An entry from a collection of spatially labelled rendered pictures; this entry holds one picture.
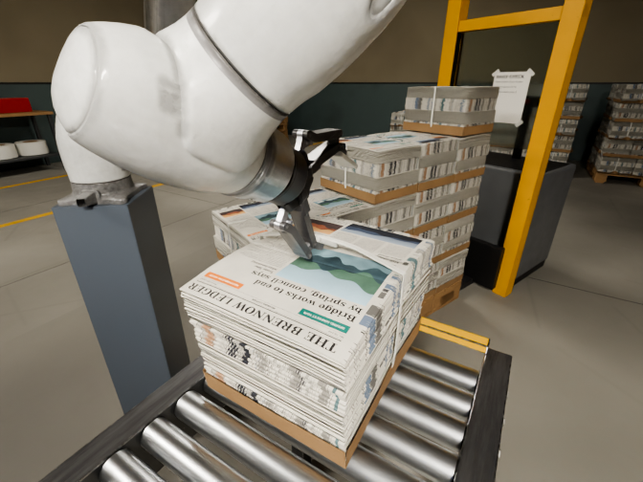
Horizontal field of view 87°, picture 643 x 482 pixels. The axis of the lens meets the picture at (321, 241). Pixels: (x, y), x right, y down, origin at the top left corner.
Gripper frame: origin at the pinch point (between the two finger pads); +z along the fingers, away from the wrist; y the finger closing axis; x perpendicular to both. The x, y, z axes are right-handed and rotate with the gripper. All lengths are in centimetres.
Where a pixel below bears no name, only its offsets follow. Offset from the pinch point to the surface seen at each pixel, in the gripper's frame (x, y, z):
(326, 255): 0.4, 9.3, 0.3
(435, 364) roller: 19.6, 25.6, 21.2
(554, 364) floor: 60, 41, 163
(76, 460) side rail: -21, 48, -21
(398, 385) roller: 14.7, 30.5, 15.2
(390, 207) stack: -23, -14, 96
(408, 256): 12.3, 6.0, 6.7
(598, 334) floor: 82, 22, 199
